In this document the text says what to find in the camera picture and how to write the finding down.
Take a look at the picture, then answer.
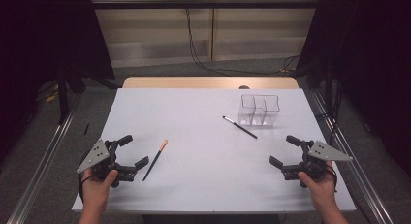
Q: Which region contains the person's right hand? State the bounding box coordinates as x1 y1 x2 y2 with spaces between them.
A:
298 165 338 212

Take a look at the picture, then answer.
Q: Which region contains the clear plastic organizer box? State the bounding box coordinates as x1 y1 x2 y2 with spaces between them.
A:
237 93 281 127

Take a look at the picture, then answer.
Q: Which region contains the aluminium floor rail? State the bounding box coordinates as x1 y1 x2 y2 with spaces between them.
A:
310 89 395 224
6 96 82 224

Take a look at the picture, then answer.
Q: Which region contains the black curtain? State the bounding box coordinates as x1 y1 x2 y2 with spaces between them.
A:
296 0 411 178
0 0 116 160

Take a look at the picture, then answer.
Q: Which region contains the black power cable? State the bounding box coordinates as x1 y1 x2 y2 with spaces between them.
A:
184 0 300 77

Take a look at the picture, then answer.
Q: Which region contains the yellow cable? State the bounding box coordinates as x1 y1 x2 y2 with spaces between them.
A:
45 84 60 104

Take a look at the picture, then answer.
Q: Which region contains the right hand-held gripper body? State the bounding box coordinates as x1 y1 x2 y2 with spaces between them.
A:
281 140 354 181

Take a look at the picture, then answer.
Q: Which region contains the hand-held gripper cable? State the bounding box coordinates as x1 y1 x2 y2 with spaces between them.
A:
325 164 339 193
77 173 97 203

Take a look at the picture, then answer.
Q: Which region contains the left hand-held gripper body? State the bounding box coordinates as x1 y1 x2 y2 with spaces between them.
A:
77 139 136 188

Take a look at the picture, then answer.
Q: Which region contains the black metal stand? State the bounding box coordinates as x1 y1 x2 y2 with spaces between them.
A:
56 63 71 125

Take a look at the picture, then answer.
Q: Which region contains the right hand-held gripper cable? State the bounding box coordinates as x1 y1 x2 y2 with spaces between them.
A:
325 164 339 193

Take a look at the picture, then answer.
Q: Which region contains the wooden table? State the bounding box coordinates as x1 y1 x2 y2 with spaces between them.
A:
121 76 300 90

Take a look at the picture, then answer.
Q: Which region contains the person's left hand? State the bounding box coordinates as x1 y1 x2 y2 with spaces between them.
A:
82 169 119 213

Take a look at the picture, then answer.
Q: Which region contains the left hand-held gripper cable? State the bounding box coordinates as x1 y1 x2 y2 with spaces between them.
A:
77 173 97 203

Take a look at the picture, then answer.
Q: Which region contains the black brush with silver ferrule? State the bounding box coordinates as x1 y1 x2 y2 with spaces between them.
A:
222 115 259 140

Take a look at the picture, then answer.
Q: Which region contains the black horizontal bar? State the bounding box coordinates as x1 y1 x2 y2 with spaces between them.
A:
91 0 321 10

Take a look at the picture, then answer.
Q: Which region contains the white board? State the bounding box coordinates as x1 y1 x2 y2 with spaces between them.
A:
71 87 357 215

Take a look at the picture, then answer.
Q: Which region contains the orange-tipped makeup brush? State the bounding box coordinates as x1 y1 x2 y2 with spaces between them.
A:
142 139 169 182

